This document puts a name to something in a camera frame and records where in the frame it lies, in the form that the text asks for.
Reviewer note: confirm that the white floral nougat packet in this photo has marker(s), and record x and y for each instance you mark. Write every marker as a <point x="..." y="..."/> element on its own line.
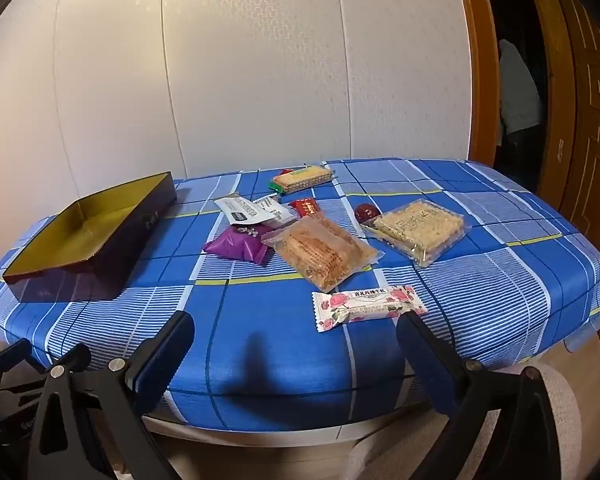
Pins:
<point x="365" y="307"/>

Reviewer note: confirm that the purple snack packet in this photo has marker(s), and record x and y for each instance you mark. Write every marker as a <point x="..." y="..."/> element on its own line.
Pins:
<point x="237" y="245"/>

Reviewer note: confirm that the green cracker packet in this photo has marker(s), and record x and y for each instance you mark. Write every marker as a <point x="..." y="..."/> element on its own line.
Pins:
<point x="300" y="179"/>

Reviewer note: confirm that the white hanging garment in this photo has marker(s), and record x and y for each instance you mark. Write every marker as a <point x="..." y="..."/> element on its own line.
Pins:
<point x="517" y="90"/>

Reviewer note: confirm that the small red snack packet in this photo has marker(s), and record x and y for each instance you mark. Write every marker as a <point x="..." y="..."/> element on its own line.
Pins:
<point x="305" y="207"/>

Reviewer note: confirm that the blue plaid bedsheet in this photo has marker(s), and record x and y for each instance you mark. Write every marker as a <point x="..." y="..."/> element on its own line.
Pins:
<point x="480" y="300"/>

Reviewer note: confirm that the clear packet of orange crisps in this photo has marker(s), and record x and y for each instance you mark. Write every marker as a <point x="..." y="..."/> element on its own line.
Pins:
<point x="320" y="250"/>

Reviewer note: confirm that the brown wooden door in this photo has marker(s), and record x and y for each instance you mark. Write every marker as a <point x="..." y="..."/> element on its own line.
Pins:
<point x="590" y="110"/>

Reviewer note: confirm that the white packet with dark label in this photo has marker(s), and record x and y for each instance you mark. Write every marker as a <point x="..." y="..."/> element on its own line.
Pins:
<point x="242" y="210"/>

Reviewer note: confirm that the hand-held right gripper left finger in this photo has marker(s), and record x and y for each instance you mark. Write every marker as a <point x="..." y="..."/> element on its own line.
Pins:
<point x="165" y="357"/>

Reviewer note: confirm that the orange wooden door frame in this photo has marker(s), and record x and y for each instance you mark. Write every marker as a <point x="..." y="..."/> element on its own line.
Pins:
<point x="475" y="60"/>

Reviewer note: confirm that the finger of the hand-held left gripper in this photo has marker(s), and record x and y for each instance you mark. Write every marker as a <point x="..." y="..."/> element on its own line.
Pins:
<point x="75" y="355"/>
<point x="5" y="355"/>

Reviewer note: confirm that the dark red jujube packet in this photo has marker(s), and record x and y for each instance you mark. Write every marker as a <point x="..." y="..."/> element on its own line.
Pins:
<point x="365" y="212"/>

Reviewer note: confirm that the dark box with gold interior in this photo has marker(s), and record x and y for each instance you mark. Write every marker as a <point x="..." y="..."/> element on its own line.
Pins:
<point x="80" y="230"/>

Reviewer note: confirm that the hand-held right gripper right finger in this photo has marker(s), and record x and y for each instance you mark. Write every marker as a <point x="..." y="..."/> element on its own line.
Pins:
<point x="430" y="375"/>

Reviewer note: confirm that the clear packet of noodle cake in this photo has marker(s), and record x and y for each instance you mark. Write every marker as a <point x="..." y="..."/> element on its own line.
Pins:
<point x="415" y="230"/>

